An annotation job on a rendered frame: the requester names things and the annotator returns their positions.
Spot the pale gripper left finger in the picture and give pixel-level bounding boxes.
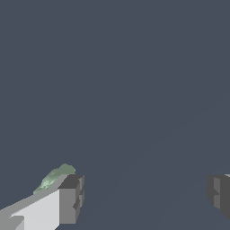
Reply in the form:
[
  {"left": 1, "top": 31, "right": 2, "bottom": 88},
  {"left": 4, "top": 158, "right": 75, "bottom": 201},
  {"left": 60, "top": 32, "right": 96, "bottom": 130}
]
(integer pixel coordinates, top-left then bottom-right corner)
[{"left": 0, "top": 173, "right": 85, "bottom": 230}]

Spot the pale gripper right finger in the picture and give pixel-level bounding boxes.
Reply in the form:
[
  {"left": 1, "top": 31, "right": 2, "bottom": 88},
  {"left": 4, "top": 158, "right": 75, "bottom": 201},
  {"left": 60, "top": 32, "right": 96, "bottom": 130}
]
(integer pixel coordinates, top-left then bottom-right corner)
[{"left": 205, "top": 172, "right": 230, "bottom": 222}]

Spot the pale green lumpy object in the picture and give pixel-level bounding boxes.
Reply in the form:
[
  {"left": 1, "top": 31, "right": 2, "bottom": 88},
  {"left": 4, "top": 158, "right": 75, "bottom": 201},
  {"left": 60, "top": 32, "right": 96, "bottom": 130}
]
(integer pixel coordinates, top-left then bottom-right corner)
[{"left": 32, "top": 163, "right": 76, "bottom": 196}]

